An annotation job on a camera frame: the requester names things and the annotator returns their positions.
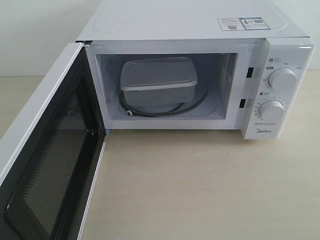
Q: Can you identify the white plastic lidded container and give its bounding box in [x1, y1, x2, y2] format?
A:
[120, 57, 198, 107]

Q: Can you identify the white microwave door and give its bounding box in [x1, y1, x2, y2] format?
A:
[0, 42, 106, 240]

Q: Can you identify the white microwave oven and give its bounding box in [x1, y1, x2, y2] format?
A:
[76, 0, 315, 140]

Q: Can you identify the white lower timer knob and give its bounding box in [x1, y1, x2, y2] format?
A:
[258, 100, 285, 121]

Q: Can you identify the white upper power knob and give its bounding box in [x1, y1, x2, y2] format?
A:
[268, 67, 298, 92]

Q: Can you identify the blue white label sticker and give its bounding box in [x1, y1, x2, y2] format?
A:
[217, 17, 271, 32]

